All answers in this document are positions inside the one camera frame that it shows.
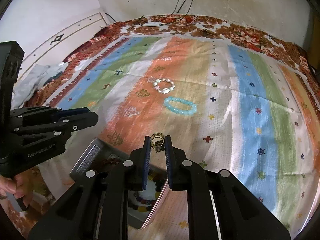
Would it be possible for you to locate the person's left hand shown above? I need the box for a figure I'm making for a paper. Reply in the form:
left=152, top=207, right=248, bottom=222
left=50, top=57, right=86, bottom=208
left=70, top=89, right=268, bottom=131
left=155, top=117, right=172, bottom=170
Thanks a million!
left=0, top=175, right=32, bottom=201

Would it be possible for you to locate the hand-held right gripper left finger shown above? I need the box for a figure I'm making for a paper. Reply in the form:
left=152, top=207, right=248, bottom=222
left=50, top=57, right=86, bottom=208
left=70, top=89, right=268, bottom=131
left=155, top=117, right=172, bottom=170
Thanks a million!
left=27, top=135, right=152, bottom=240

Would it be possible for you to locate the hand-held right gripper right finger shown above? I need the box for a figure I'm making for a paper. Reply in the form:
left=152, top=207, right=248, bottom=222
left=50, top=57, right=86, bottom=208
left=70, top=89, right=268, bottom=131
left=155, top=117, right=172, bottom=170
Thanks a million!
left=164, top=135, right=292, bottom=240

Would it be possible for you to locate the grey clothes pile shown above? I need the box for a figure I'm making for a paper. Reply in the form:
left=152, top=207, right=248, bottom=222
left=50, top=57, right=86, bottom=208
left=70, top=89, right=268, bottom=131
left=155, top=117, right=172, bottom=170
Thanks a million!
left=11, top=64, right=69, bottom=108

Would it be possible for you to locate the multicolour bead bracelet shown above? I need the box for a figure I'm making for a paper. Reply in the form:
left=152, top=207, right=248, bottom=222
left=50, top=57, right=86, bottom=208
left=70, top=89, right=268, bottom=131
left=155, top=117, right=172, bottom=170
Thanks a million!
left=130, top=191, right=155, bottom=212

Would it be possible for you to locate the yellow curtain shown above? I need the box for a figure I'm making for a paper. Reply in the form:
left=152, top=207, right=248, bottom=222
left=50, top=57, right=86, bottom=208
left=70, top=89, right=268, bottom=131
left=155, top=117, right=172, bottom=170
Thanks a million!
left=309, top=10, right=320, bottom=58

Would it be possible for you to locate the silver embossed metal tin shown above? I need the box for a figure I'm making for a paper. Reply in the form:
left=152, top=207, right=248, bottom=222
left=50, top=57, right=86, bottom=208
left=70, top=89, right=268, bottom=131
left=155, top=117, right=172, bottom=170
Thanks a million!
left=69, top=137, right=170, bottom=230

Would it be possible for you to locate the light blue bead bracelet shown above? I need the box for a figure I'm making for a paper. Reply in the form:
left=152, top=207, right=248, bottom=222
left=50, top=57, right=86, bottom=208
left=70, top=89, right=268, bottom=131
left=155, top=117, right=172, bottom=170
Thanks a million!
left=164, top=96, right=197, bottom=115

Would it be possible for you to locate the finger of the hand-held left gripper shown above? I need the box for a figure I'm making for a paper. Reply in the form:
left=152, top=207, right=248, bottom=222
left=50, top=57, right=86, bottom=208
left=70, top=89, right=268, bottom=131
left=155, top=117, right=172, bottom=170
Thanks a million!
left=14, top=112, right=99, bottom=153
left=11, top=107, right=91, bottom=120

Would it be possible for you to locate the brown floral blanket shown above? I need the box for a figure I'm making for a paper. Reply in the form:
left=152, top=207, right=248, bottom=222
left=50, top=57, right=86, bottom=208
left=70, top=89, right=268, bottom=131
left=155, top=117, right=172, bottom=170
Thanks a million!
left=0, top=14, right=310, bottom=240

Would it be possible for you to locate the white wooden headboard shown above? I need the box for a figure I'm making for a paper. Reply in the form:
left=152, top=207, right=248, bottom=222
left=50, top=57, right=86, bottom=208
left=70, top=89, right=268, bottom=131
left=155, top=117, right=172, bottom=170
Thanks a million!
left=15, top=7, right=108, bottom=80

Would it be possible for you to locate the white pearl bracelet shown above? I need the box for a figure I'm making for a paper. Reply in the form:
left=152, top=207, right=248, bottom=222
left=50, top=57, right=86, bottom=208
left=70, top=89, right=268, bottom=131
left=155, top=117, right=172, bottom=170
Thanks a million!
left=153, top=78, right=175, bottom=94

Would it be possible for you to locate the white power strip with cables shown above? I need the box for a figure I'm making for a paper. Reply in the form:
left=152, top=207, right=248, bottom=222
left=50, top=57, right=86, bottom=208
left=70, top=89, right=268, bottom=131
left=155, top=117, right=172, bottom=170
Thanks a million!
left=140, top=15, right=198, bottom=27

